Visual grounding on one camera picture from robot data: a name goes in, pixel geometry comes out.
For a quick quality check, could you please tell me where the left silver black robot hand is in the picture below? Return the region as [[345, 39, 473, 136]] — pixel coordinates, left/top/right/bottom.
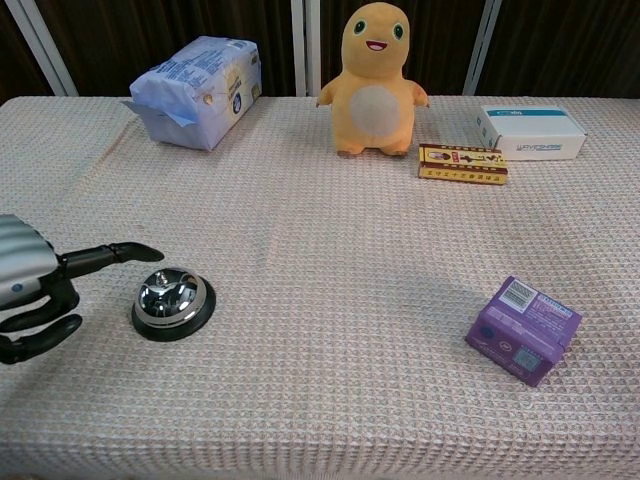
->
[[0, 213, 166, 366]]

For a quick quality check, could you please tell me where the silver call bell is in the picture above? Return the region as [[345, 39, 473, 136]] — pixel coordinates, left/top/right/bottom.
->
[[131, 267, 218, 343]]

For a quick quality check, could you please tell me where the blue tissue pack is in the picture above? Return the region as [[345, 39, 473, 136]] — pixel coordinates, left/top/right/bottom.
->
[[122, 34, 264, 152]]

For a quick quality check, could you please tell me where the beige waffle tablecloth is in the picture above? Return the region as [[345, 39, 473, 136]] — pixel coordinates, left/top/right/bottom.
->
[[0, 94, 640, 480]]

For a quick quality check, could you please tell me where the yellow plush dinosaur toy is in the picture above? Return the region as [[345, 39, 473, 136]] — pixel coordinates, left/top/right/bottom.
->
[[316, 1, 431, 159]]

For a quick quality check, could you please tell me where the yellow red flat box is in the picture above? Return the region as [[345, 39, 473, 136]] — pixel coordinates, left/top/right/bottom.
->
[[417, 143, 510, 186]]

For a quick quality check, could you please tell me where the purple small carton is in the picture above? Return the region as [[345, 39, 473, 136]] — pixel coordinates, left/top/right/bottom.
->
[[464, 275, 584, 389]]

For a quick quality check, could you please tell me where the white cardboard box blue stripe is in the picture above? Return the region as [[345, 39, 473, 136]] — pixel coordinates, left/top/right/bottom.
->
[[474, 103, 588, 162]]

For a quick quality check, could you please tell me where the white partition post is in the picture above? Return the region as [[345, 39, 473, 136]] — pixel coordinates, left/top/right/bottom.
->
[[291, 0, 308, 97], [4, 0, 79, 97], [305, 0, 322, 97], [462, 0, 503, 96]]

